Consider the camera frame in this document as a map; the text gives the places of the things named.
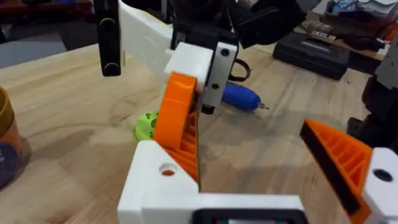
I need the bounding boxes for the black tool case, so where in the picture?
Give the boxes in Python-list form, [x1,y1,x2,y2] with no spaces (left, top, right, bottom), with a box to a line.
[272,32,351,81]

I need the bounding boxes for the orange ribbed wedge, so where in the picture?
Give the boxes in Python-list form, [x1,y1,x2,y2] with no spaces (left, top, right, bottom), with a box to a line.
[164,110,200,187]

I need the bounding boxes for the green disc with holes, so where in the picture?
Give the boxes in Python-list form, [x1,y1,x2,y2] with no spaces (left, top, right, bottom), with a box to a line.
[134,110,160,141]

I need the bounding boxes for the black upright wrist plate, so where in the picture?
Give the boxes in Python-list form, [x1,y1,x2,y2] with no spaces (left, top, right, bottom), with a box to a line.
[93,0,123,78]

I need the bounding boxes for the blue electric screwdriver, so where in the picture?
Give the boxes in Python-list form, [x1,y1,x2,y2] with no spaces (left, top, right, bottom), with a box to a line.
[221,81,270,113]

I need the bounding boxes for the black cable loop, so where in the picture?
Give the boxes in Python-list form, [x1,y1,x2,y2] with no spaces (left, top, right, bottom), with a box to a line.
[228,58,251,83]

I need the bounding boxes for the heap of boxes and tools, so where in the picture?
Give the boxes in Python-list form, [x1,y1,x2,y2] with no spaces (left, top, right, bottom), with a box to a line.
[295,0,398,60]

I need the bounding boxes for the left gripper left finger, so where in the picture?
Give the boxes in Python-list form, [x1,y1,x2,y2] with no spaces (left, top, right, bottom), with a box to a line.
[117,139,200,224]

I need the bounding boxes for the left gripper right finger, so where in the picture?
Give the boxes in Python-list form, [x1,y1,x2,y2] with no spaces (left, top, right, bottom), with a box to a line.
[299,118,398,224]

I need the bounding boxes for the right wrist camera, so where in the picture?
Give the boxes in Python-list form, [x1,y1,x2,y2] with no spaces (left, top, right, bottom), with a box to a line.
[229,0,307,49]

